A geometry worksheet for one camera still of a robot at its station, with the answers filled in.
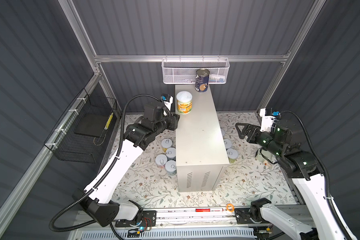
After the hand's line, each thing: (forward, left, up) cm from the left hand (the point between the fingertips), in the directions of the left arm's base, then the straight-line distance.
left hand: (175, 114), depth 69 cm
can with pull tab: (+3, -34, -32) cm, 46 cm away
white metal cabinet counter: (-20, -10, -3) cm, 22 cm away
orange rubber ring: (-33, -28, -37) cm, 57 cm away
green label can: (-5, -34, -32) cm, 47 cm away
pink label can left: (-6, +10, -32) cm, 34 cm away
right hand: (-10, -30, +1) cm, 31 cm away
